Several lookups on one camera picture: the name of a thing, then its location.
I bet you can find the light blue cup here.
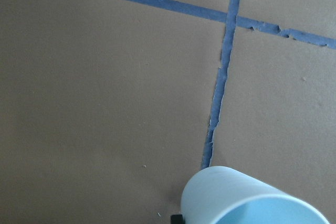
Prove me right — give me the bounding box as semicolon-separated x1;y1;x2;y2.
181;166;328;223

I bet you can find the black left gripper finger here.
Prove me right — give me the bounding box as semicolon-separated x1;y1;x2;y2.
170;214;184;224

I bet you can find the blue tape line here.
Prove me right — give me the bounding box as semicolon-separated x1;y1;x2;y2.
201;0;240;169

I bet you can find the blue tape line crossing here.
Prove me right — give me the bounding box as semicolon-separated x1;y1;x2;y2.
125;0;335;49

